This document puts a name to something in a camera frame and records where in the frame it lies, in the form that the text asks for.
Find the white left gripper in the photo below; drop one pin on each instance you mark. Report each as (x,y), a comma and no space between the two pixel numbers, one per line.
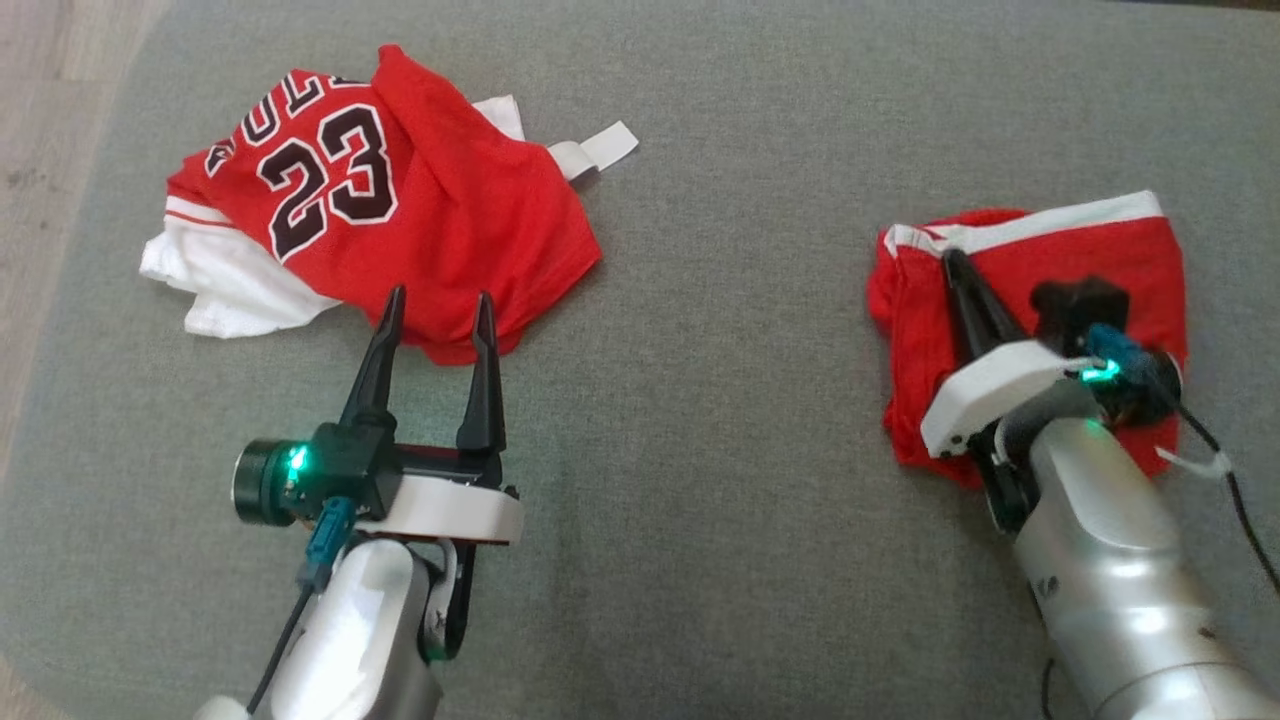
(450,510)

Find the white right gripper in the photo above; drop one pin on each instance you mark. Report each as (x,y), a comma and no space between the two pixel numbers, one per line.
(985,395)

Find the red shorts with white waistband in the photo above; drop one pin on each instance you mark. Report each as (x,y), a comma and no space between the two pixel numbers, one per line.
(1080,250)

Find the red number 23 basketball jersey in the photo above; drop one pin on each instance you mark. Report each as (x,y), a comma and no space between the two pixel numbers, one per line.
(450,230)

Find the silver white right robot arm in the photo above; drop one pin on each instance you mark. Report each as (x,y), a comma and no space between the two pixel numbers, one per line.
(1110,560)

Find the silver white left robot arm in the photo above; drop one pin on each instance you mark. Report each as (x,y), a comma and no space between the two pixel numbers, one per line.
(350,640)

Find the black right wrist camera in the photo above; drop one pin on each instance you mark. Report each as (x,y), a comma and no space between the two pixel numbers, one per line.
(1075,305)

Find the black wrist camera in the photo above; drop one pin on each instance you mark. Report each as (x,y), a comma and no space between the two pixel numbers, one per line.
(345,470)
(1075,305)

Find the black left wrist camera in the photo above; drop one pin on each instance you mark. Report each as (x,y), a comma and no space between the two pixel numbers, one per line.
(345,470)

